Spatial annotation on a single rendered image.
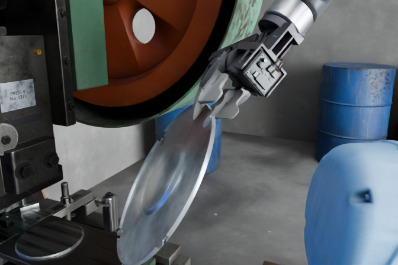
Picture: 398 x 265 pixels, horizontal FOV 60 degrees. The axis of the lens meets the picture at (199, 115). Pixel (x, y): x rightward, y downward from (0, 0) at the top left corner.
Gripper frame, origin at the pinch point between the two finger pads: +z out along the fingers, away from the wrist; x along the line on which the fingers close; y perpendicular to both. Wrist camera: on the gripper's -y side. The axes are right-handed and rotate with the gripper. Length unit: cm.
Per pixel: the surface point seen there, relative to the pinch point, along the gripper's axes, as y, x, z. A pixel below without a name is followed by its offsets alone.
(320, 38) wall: -220, 161, -170
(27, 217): -26.3, -2.6, 39.1
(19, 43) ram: -19.3, -27.1, 10.4
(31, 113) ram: -19.8, -17.6, 19.2
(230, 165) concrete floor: -200, 159, -13
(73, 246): -10.4, 2.9, 33.1
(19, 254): -12.1, -3.5, 39.6
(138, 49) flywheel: -41.0, -5.8, -7.0
